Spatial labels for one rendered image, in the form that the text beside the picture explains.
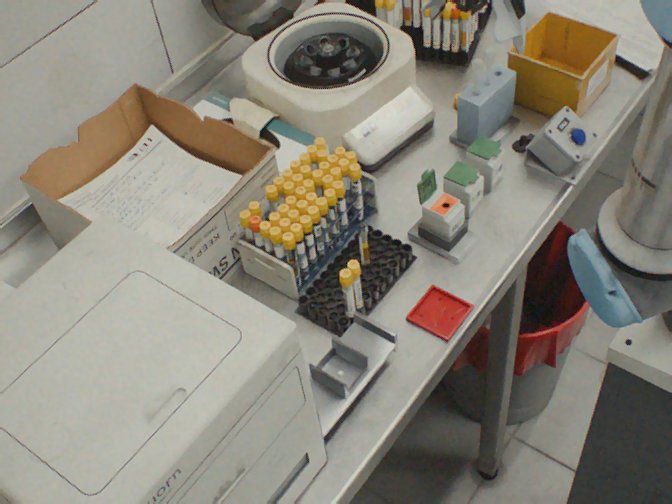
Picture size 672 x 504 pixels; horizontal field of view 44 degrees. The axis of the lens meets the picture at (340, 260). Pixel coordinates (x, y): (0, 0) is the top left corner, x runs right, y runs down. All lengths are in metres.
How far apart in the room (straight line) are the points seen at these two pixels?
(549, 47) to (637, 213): 0.72
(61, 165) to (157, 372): 0.58
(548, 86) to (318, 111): 0.37
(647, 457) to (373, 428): 0.45
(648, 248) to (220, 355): 0.44
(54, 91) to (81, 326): 0.57
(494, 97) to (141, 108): 0.55
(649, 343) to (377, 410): 0.35
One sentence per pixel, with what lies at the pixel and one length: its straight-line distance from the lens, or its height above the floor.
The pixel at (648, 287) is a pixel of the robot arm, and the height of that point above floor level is 1.11.
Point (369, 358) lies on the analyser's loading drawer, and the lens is 1.08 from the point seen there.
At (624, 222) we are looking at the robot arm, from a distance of 0.89.
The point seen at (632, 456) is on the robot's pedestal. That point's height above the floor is 0.64.
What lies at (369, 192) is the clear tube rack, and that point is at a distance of 1.26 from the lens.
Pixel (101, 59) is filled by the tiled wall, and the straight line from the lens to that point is 1.40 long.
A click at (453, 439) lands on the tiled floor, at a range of 2.05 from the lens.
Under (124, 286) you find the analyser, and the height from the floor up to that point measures 1.17.
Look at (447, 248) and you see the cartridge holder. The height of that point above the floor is 0.90.
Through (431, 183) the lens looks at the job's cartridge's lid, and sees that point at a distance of 1.19.
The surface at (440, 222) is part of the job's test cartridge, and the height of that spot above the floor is 0.94.
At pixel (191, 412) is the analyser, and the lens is 0.77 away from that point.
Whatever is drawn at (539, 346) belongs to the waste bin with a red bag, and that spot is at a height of 0.40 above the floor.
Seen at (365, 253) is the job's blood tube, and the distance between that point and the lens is 1.17.
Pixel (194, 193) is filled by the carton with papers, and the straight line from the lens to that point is 1.28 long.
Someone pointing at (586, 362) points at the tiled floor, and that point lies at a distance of 2.19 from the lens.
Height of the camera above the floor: 1.82
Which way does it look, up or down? 50 degrees down
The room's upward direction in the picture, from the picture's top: 8 degrees counter-clockwise
